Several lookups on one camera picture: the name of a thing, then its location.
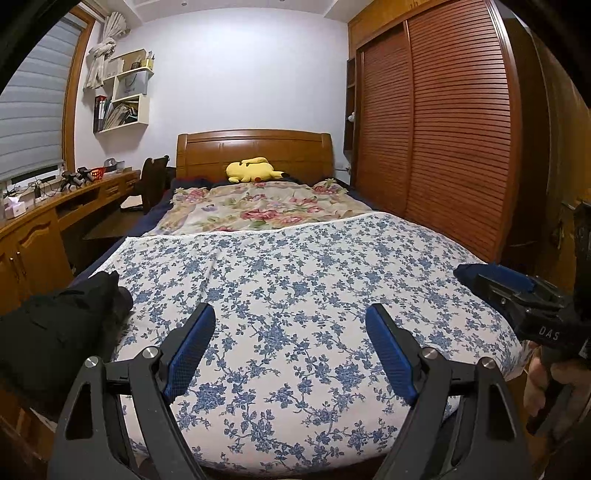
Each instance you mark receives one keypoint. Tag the wooden door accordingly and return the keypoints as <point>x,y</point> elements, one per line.
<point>558,161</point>

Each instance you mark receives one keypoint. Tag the wooden window frame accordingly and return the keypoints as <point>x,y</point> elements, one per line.
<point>71,115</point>

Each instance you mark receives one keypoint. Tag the dark wooden chair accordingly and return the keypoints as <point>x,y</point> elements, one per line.
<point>152,180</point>

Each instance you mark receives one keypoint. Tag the blue floral bed sheet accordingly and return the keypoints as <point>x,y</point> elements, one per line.
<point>300,277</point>

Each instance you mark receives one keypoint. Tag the wooden slatted wardrobe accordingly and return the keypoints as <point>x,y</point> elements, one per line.
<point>461,138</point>

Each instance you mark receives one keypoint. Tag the pink floral quilt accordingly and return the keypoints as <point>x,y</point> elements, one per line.
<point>258,207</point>

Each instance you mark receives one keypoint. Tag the pink white box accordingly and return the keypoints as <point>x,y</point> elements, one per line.
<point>14,208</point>

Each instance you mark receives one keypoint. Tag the tied beige curtain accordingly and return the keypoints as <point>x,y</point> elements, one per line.
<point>99,55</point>

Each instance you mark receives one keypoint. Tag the black coat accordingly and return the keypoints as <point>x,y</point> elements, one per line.
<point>51,323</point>

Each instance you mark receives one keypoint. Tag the red basket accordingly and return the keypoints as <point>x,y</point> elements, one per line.
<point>97,174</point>

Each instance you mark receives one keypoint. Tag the stack of books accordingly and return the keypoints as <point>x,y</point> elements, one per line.
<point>120,115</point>

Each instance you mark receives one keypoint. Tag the white wall shelf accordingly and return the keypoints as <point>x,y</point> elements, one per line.
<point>144,113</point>

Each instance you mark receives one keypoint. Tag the person's right hand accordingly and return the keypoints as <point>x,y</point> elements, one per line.
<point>534,383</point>

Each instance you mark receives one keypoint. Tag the grey window blind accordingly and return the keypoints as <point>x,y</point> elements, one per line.
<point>32,115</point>

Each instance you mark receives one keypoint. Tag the grey paper bag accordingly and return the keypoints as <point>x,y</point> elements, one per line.
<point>131,87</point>

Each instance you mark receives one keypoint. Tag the black device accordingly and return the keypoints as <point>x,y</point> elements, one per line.
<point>74,179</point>

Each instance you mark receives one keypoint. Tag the black binders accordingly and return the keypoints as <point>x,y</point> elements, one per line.
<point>99,113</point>

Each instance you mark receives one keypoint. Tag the grey box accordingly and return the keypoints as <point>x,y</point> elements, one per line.
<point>112,163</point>

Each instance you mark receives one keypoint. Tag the long wooden desk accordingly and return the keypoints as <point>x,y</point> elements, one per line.
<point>41,249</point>

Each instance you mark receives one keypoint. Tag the yellow plush toy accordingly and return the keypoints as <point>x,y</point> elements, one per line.
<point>247,170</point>

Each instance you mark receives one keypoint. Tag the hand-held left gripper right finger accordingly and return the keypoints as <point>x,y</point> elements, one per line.
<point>392,355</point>

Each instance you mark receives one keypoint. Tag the wooden headboard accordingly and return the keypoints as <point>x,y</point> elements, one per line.
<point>207,152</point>

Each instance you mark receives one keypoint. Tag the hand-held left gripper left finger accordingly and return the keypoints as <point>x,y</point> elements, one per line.
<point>189,350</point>

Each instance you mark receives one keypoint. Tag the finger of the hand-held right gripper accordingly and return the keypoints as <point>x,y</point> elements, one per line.
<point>512,279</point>
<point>480,284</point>

